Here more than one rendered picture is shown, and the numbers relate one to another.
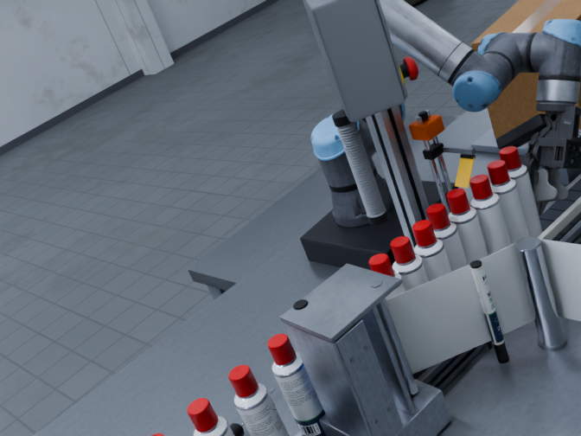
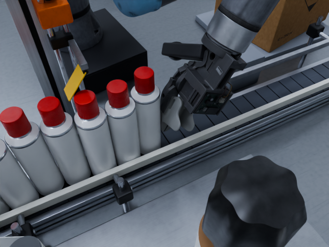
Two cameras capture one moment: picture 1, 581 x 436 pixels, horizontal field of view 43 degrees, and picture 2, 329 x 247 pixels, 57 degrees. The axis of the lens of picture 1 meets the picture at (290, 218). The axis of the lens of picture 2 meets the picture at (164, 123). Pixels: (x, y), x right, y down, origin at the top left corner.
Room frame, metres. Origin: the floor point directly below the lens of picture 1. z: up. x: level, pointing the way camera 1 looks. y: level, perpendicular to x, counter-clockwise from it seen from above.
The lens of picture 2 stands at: (0.83, -0.47, 1.40)
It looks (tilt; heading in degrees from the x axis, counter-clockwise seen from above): 49 degrees down; 3
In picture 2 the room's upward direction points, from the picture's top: straight up
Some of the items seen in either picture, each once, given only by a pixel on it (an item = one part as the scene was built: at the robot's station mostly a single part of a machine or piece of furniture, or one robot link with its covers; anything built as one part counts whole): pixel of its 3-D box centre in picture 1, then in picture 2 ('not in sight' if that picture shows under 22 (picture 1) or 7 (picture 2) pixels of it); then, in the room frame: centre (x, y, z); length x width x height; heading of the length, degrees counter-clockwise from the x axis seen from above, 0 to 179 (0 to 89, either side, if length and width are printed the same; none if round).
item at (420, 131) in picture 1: (458, 194); (79, 92); (1.20, -0.30, 1.04); 0.10 x 0.04 x 0.33; 30
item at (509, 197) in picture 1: (508, 212); (123, 128); (1.18, -0.38, 0.98); 0.05 x 0.05 x 0.20
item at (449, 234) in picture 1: (450, 257); (34, 155); (1.11, -0.23, 0.98); 0.05 x 0.05 x 0.20
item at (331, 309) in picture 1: (340, 299); not in sight; (0.87, -0.02, 1.14); 0.14 x 0.11 x 0.01; 120
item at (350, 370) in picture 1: (365, 369); not in sight; (0.87, -0.02, 1.01); 0.14 x 0.13 x 0.26; 120
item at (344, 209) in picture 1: (358, 191); (72, 21); (1.58, -0.17, 0.95); 0.15 x 0.15 x 0.10
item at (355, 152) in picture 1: (360, 168); not in sight; (1.17, -0.14, 1.18); 0.04 x 0.04 x 0.21
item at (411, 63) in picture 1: (407, 69); not in sight; (1.13, -0.26, 1.32); 0.04 x 0.03 x 0.04; 176
